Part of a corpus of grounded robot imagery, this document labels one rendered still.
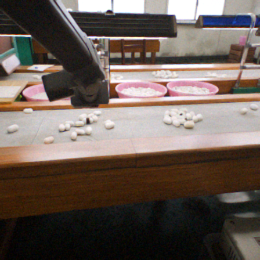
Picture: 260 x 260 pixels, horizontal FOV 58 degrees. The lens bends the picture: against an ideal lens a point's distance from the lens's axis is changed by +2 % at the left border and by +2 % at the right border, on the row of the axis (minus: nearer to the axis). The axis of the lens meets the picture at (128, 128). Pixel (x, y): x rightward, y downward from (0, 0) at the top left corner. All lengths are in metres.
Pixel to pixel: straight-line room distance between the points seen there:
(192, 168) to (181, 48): 6.00
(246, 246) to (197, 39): 6.22
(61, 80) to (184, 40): 6.19
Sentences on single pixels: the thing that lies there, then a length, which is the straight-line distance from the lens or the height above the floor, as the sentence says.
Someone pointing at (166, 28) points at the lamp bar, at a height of 1.07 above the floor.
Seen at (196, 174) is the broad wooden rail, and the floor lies 0.67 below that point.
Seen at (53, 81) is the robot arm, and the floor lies 0.98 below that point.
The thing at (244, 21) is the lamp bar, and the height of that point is 1.08.
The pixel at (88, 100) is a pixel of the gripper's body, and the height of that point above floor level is 0.91.
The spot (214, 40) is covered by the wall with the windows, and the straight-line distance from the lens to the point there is 7.09.
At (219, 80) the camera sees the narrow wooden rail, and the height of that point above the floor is 0.76.
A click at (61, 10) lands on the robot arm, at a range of 0.34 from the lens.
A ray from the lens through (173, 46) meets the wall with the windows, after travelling 6.53.
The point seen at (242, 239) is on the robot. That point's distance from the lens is 0.90.
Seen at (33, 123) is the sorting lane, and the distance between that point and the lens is 0.93.
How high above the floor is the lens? 1.11
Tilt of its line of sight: 26 degrees down
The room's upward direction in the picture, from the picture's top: 2 degrees clockwise
